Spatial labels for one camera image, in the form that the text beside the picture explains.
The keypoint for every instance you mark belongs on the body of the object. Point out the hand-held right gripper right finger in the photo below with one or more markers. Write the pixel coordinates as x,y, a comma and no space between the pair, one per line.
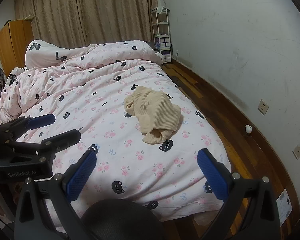
212,177

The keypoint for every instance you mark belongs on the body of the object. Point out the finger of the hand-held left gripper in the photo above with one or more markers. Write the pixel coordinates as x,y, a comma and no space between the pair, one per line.
41,120
65,137

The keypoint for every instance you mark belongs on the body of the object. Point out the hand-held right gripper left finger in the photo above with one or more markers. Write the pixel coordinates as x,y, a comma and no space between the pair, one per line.
82,175

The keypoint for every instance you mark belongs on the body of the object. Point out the beige knit sweater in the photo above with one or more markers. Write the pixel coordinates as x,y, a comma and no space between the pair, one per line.
152,107

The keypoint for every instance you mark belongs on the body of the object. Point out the pink cat print quilt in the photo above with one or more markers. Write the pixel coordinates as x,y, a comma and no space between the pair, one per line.
65,80

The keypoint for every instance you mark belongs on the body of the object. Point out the pink cat print bed sheet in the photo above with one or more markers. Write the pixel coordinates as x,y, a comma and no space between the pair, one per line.
130,160

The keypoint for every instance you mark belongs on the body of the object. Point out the small white figure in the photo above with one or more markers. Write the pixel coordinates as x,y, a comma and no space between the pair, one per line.
248,129

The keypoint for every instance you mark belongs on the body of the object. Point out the white butterfly print pillow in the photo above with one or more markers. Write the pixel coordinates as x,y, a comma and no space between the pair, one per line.
42,55

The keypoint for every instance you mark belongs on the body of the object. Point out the white bathroom scale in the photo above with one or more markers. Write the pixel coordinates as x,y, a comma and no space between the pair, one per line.
284,205

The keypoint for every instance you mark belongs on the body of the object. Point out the orange wooden wardrobe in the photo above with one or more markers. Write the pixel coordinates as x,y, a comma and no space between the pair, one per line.
12,45

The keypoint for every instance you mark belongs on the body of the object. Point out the stack of white blue boxes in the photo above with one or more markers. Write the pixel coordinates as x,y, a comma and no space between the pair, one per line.
162,43

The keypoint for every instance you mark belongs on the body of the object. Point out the white shelf rack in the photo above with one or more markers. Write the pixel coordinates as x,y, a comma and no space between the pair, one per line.
160,27

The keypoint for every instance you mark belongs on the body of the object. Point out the white wall socket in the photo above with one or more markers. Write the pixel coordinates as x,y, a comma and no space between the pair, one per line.
263,107
298,151

